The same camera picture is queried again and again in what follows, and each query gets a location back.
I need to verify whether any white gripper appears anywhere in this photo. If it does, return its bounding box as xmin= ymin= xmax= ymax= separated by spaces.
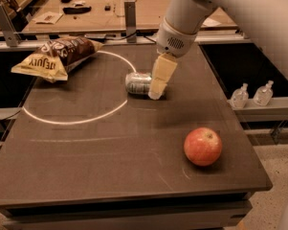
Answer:
xmin=148 ymin=19 xmax=197 ymax=100

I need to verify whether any silver green 7up can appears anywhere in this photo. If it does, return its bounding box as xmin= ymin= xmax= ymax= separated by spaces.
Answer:
xmin=125 ymin=72 xmax=152 ymax=95

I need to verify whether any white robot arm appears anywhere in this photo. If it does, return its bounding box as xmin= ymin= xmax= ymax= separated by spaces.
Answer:
xmin=157 ymin=0 xmax=288 ymax=80

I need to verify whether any white paper sheet small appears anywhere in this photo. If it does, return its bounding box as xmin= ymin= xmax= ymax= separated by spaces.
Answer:
xmin=203 ymin=17 xmax=220 ymax=27

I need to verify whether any small black block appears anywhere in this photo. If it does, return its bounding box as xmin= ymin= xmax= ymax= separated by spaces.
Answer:
xmin=104 ymin=5 xmax=111 ymax=11

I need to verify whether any clear sanitizer bottle left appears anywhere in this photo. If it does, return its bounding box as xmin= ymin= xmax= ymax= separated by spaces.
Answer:
xmin=230 ymin=83 xmax=249 ymax=108

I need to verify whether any clear sanitizer bottle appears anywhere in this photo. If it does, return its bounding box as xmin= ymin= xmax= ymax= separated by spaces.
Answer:
xmin=230 ymin=83 xmax=249 ymax=108
xmin=253 ymin=80 xmax=274 ymax=106

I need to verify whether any red apple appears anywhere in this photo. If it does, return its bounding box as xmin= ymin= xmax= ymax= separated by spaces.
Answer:
xmin=184 ymin=127 xmax=223 ymax=167

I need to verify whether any black remote on bench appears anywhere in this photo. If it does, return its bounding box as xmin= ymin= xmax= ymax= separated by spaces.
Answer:
xmin=63 ymin=6 xmax=92 ymax=14

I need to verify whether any wooden workbench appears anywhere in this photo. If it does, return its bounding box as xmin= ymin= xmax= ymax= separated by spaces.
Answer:
xmin=22 ymin=0 xmax=238 ymax=36

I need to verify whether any clear sanitizer bottle right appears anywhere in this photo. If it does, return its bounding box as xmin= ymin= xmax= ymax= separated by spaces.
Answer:
xmin=253 ymin=80 xmax=274 ymax=106

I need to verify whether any brown yellow chip bag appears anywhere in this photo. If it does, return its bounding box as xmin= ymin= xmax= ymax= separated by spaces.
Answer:
xmin=11 ymin=36 xmax=103 ymax=82

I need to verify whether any small card on bench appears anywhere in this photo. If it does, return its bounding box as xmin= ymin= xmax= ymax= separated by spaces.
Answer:
xmin=33 ymin=11 xmax=62 ymax=25

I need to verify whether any black cable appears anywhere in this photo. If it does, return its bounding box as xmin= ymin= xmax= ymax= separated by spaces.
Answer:
xmin=118 ymin=31 xmax=158 ymax=45

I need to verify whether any middle metal bracket post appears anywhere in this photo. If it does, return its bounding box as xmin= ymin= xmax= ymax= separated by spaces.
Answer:
xmin=124 ymin=1 xmax=137 ymax=43

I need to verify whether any metal bracket post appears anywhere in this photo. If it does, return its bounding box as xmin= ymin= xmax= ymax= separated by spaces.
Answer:
xmin=0 ymin=4 xmax=21 ymax=47
xmin=124 ymin=1 xmax=137 ymax=43

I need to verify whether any left metal bracket post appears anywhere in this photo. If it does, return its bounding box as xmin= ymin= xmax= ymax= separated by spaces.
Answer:
xmin=0 ymin=4 xmax=21 ymax=47

